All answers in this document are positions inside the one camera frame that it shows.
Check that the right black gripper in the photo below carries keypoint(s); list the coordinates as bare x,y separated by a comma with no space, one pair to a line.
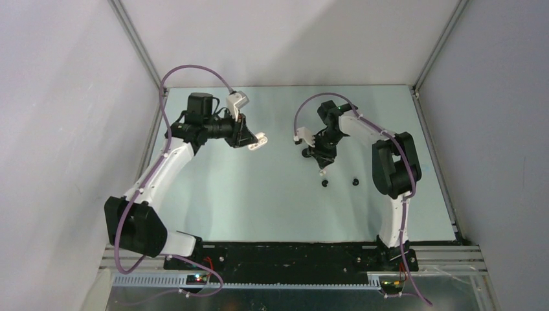
325,158

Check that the controller board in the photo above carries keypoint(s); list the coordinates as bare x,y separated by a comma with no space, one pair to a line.
392,284
197,279

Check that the black earbud charging case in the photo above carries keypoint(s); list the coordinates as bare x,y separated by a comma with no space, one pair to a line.
307,153

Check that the white earbud charging case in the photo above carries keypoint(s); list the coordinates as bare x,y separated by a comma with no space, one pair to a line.
261,141

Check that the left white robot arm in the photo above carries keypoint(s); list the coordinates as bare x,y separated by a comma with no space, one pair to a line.
133,220

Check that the right controller board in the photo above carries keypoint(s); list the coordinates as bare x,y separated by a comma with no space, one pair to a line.
392,284

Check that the grey slotted cable duct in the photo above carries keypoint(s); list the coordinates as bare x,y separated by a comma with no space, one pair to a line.
177,280

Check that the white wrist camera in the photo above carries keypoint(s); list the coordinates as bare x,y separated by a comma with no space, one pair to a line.
304,135
235,101

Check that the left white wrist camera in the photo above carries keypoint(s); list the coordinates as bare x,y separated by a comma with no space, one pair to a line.
235,101

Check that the aluminium frame rail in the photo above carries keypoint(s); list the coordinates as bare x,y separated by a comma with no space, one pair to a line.
450,257

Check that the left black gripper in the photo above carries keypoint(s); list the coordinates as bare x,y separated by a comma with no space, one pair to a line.
239,127

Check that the left controller board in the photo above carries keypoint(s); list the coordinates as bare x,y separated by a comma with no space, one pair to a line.
197,279

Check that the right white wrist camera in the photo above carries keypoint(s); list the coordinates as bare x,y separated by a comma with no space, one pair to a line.
304,135

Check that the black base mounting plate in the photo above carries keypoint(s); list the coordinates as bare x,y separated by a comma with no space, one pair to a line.
297,273

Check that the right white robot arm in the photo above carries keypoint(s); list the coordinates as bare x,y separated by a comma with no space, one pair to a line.
395,165

